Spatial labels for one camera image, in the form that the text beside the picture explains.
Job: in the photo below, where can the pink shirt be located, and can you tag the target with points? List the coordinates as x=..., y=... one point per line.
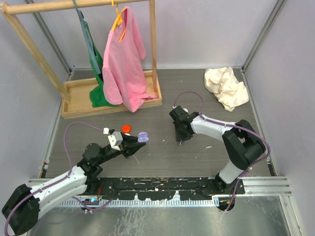
x=124, y=81

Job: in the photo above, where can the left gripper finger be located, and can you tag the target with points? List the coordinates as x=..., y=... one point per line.
x=129, y=140
x=135, y=147

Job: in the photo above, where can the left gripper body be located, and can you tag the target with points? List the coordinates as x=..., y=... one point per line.
x=124, y=149

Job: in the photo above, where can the wooden clothes rack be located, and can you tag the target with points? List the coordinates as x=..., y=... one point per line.
x=75, y=94

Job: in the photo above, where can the slotted cable duct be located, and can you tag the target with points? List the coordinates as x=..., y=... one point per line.
x=174, y=202

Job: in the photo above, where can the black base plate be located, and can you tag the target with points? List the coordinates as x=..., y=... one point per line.
x=161, y=188

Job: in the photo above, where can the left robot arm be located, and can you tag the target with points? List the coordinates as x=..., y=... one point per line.
x=27, y=205

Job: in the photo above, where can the grey-blue hanger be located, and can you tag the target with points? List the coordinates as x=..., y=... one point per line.
x=88, y=40

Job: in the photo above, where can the cream crumpled cloth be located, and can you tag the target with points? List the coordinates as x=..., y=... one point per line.
x=223, y=84

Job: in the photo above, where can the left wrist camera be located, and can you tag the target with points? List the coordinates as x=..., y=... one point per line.
x=115, y=139

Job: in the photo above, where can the orange charging case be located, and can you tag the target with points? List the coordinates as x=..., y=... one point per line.
x=126, y=128

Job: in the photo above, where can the yellow hanger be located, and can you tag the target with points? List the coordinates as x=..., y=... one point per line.
x=119, y=21

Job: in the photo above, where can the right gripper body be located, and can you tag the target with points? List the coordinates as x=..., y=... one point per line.
x=180, y=134

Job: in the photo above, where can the purple charging case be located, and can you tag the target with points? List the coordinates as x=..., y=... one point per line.
x=142, y=137

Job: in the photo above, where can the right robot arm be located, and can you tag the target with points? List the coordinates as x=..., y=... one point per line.
x=243, y=145

